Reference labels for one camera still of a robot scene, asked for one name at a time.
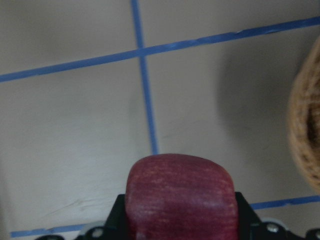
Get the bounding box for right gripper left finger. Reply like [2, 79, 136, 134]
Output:
[34, 193, 130, 240]

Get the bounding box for wicker basket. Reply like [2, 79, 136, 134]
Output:
[287, 38, 320, 194]

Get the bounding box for red apple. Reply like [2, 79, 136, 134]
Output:
[125, 154, 239, 240]

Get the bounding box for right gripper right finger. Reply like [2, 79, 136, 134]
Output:
[235, 191, 320, 240]

